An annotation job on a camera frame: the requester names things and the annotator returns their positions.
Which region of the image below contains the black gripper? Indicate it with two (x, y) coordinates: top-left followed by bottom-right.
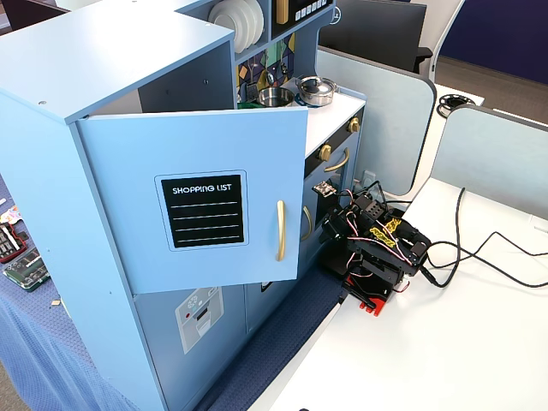
(319, 200), (359, 277)

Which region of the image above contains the blue shopping list cabinet door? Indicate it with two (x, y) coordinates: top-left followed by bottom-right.
(75, 106), (309, 295)

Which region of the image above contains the red robot base clamp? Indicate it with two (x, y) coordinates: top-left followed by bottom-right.
(342, 273), (396, 318)

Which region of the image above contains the blue toy dishwasher door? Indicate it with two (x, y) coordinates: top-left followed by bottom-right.
(244, 188), (326, 336)

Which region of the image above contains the blue toy oven door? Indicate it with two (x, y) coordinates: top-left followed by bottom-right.
(314, 128), (364, 223)

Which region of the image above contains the blue ice dispenser cabinet door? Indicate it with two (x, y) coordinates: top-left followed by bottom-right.
(132, 284), (248, 410)

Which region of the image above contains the black toy microwave door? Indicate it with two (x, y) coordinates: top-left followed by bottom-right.
(271, 0), (336, 39)

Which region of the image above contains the blue toy kitchen cabinet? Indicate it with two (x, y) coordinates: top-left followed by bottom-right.
(0, 0), (368, 411)

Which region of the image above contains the grey desk divider panel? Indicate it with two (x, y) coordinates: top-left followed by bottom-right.
(315, 45), (438, 198)
(427, 104), (548, 223)

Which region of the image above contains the steel toy pot with lid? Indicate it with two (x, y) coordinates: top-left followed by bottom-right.
(295, 75), (340, 107)

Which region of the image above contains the steel toy frying pan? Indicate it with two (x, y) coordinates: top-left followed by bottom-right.
(256, 86), (296, 108)

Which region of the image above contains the metal toy ladle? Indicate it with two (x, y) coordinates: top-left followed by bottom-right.
(259, 51), (277, 86)

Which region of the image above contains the white toy plate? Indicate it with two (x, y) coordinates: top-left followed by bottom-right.
(250, 0), (265, 44)
(239, 0), (259, 51)
(208, 0), (251, 53)

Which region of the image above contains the red black tool case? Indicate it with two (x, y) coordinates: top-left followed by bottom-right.
(0, 222), (28, 265)

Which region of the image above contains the colourful sticker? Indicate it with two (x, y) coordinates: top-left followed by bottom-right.
(0, 205), (23, 226)

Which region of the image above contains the black power cable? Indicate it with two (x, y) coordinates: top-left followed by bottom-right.
(421, 230), (548, 289)

